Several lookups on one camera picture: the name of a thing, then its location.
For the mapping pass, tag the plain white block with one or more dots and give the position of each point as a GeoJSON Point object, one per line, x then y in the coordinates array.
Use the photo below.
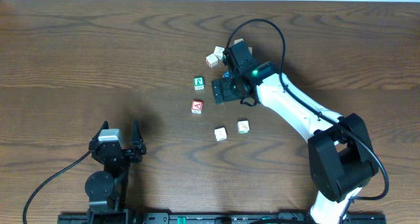
{"type": "Point", "coordinates": [220, 134]}

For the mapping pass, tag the green letter block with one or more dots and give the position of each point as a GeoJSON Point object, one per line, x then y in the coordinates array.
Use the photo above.
{"type": "Point", "coordinates": [199, 83]}

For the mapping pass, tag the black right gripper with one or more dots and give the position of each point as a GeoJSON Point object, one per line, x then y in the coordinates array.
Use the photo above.
{"type": "Point", "coordinates": [229, 94]}

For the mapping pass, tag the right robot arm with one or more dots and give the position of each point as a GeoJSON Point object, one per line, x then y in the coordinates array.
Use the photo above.
{"type": "Point", "coordinates": [341, 157]}

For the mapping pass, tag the red edged white block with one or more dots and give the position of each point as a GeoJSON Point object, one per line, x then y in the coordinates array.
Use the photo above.
{"type": "Point", "coordinates": [211, 60]}

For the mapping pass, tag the white picture block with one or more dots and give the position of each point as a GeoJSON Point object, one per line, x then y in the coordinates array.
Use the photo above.
{"type": "Point", "coordinates": [219, 52]}

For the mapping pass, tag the green picture block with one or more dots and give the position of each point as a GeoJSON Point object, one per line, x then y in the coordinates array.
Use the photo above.
{"type": "Point", "coordinates": [243, 126]}

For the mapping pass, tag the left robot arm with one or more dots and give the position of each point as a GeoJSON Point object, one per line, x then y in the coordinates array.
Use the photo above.
{"type": "Point", "coordinates": [107, 189]}

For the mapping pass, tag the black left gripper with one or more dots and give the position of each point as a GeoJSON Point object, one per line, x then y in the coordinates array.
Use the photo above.
{"type": "Point", "coordinates": [140, 148]}

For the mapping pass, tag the blue letter X block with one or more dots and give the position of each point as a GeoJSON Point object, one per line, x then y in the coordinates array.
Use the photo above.
{"type": "Point", "coordinates": [226, 75]}

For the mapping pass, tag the red letter A block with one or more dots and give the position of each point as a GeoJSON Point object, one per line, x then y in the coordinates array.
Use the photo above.
{"type": "Point", "coordinates": [197, 107]}

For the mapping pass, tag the yellow picture block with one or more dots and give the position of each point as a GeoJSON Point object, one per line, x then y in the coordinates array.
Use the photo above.
{"type": "Point", "coordinates": [238, 41]}

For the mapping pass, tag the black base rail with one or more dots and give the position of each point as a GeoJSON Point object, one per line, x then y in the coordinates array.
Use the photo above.
{"type": "Point", "coordinates": [223, 218]}

